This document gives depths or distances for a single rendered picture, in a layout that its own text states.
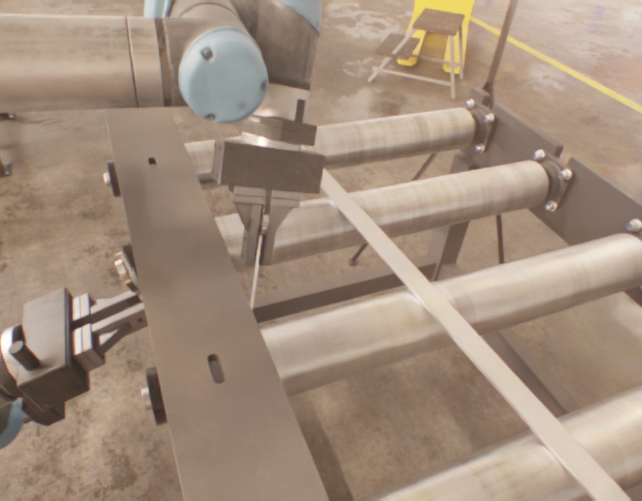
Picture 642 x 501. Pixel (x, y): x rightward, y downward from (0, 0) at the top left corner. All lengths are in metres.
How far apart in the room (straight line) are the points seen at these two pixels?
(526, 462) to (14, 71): 0.68
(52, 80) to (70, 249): 2.01
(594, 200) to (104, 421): 1.54
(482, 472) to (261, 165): 0.46
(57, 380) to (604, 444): 0.66
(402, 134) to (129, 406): 1.21
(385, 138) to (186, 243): 0.88
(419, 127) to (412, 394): 0.93
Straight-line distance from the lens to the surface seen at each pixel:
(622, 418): 0.84
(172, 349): 0.44
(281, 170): 0.62
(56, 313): 0.64
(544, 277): 0.99
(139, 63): 0.46
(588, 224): 1.35
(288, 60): 0.61
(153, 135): 0.73
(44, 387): 0.59
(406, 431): 1.78
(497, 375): 0.79
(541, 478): 0.73
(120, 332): 0.60
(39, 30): 0.48
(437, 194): 1.13
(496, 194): 1.21
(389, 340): 0.81
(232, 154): 0.61
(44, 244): 2.52
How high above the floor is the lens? 1.51
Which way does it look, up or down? 41 degrees down
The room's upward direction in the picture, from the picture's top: 5 degrees clockwise
